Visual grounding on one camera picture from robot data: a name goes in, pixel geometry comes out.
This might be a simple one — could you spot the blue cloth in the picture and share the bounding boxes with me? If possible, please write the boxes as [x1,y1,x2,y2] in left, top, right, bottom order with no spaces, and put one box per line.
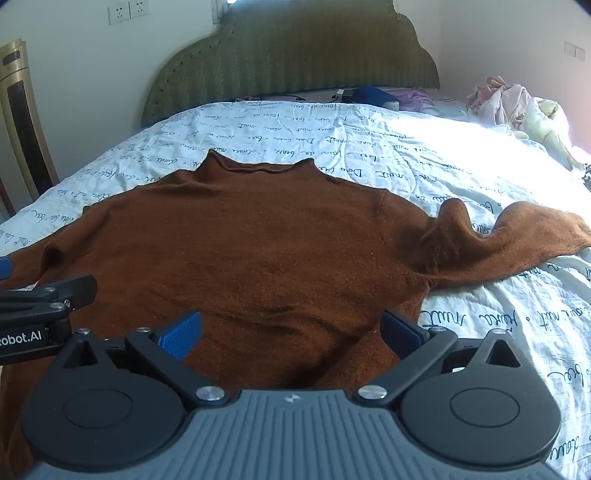
[344,86,399,105]

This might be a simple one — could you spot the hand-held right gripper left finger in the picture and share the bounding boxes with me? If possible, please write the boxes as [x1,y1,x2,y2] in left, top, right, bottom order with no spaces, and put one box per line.
[58,310,230,409]

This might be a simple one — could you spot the brown knit sweater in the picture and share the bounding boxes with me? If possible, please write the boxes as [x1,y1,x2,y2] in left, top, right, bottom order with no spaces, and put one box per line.
[0,148,591,480]

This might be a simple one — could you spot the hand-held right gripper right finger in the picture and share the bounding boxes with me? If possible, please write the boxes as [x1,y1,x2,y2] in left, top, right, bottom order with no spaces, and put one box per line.
[355,308,525,408]

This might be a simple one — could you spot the pink crumpled cloth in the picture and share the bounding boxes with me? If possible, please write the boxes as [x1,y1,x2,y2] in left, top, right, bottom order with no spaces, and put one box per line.
[466,76,533,126]

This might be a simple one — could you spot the white script-printed quilt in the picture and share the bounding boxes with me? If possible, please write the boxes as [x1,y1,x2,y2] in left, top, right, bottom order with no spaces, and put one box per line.
[0,99,591,480]

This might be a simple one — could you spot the gold tower fan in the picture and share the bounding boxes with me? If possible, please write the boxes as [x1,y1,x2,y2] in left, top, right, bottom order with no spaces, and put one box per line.
[0,39,60,202]

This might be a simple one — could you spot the cream crumpled cloth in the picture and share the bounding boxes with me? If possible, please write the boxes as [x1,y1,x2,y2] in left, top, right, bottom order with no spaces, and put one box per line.
[512,96,591,172]

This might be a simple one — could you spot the green padded headboard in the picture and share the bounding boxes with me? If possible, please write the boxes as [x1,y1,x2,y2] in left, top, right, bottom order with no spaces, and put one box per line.
[141,0,441,128]

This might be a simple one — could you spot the purple cloth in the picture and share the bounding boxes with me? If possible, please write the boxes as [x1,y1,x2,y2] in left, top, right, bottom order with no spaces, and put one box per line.
[392,89,440,112]

